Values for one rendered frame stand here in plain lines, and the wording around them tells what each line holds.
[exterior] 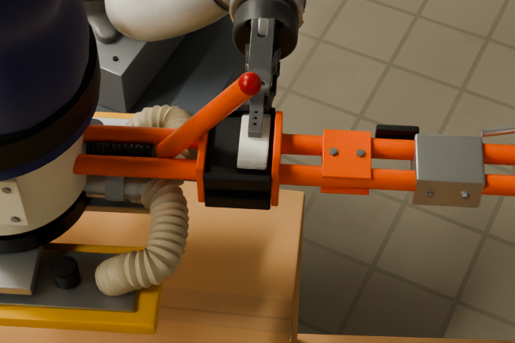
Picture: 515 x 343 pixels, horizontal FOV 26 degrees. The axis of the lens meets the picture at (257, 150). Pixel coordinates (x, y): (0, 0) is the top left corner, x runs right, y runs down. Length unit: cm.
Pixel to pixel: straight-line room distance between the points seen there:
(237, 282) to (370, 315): 110
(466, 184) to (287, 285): 35
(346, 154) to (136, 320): 28
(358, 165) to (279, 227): 34
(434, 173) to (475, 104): 175
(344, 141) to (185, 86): 75
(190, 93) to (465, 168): 80
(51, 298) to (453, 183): 44
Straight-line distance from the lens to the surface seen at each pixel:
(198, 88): 187
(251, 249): 144
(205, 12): 140
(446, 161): 115
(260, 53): 118
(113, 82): 179
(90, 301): 120
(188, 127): 112
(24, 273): 120
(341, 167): 114
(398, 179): 114
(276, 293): 140
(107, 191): 121
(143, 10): 141
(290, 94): 286
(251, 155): 113
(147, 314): 119
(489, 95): 291
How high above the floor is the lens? 214
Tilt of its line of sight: 52 degrees down
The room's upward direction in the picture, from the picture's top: straight up
